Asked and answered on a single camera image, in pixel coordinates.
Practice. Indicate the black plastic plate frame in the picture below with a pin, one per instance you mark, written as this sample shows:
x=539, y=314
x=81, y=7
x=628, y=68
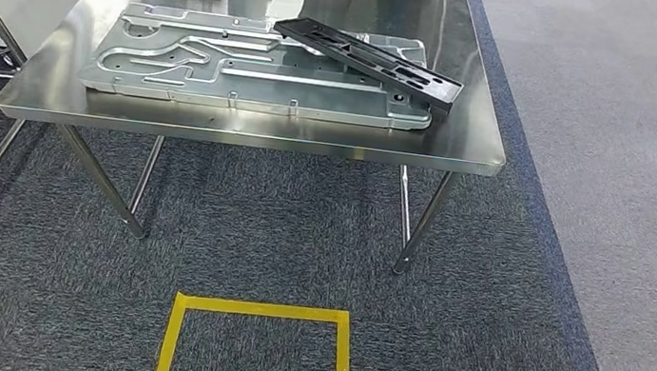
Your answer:
x=437, y=87

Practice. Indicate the stainless steel workbench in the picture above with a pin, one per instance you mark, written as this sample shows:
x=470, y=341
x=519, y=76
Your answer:
x=469, y=133

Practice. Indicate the stamped metal panel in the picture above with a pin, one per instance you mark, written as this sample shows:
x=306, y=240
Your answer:
x=252, y=88

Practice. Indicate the white paper sheet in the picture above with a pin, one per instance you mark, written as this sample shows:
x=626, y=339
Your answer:
x=285, y=5

